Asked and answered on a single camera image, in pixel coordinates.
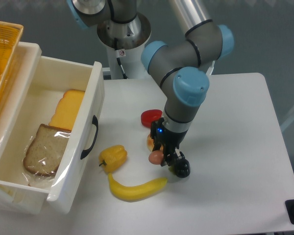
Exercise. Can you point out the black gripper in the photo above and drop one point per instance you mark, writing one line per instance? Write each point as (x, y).
(169, 140)

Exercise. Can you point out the brown egg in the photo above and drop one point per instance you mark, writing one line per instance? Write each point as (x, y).
(156, 157)

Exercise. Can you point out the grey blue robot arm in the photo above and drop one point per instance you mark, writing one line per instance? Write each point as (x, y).
(125, 33)

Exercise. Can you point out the glazed bagel donut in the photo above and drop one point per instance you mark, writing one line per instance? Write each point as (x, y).
(150, 143)

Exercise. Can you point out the dark purple mangosteen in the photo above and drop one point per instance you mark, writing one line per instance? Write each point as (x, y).
(181, 168)

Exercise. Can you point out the red bell pepper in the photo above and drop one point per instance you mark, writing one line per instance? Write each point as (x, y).
(148, 116)

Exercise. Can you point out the yellow bell pepper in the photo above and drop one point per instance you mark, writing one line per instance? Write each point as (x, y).
(112, 158)

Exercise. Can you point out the yellow banana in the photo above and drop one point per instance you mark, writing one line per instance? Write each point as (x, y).
(136, 193)

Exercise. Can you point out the orange cake slice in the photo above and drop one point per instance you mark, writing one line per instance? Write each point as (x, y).
(67, 109)

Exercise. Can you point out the brown bread slice wrapped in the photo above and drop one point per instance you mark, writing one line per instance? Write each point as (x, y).
(45, 153)

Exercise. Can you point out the yellow woven basket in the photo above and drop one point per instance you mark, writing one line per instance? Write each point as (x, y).
(10, 35)

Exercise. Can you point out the black drawer handle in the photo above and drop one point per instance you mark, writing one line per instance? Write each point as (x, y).
(91, 139)

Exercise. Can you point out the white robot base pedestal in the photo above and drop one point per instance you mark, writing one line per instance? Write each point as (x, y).
(126, 63)

